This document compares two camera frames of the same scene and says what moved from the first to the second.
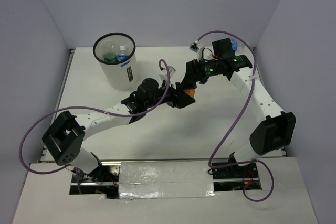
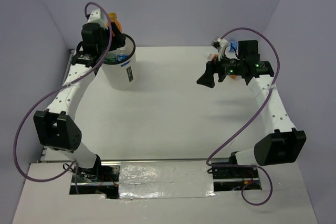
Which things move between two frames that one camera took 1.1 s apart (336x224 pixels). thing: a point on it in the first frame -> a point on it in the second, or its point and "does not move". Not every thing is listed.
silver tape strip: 166,179 does not move
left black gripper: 178,98 -> 118,40
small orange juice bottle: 190,92 -> 112,16
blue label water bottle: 123,56 does not move
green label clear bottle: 109,53 does not move
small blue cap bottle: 237,46 does not move
